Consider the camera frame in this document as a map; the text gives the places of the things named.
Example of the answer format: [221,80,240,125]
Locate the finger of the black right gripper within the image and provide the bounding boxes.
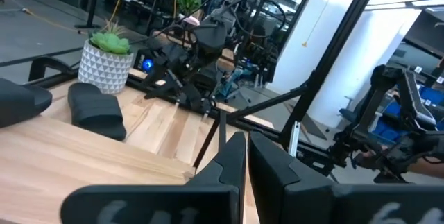
[144,76,180,101]
[182,83,213,114]

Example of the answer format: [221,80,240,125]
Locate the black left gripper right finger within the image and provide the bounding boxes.
[247,130,444,224]

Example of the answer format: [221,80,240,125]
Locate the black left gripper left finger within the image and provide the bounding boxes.
[59,130,248,224]

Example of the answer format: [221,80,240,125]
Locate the black slide sandal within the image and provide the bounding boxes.
[67,82,128,142]
[0,77,53,129]

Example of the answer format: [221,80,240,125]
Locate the person's forearm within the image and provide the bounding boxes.
[407,157,444,180]

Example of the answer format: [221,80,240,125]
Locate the black box with blue light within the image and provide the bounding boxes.
[133,49,157,76]

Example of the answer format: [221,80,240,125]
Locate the blue office chair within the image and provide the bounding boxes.
[218,67,255,104]

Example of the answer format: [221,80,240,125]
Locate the green background plant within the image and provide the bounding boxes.
[176,0,203,16]

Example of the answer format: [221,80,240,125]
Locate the succulent in white patterned pot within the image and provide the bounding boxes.
[77,21,135,95]

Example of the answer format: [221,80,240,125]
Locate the person's hand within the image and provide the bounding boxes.
[353,149,381,169]

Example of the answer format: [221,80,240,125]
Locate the blue storage bins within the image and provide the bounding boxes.
[367,84,444,145]

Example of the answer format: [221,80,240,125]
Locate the yellow cable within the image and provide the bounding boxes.
[102,0,133,29]

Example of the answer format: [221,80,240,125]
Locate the black post stand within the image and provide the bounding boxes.
[74,0,102,30]

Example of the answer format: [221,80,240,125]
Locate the black curved bracket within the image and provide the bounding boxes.
[27,55,81,83]

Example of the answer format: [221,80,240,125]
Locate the black metal table frame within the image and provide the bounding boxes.
[31,0,384,180]

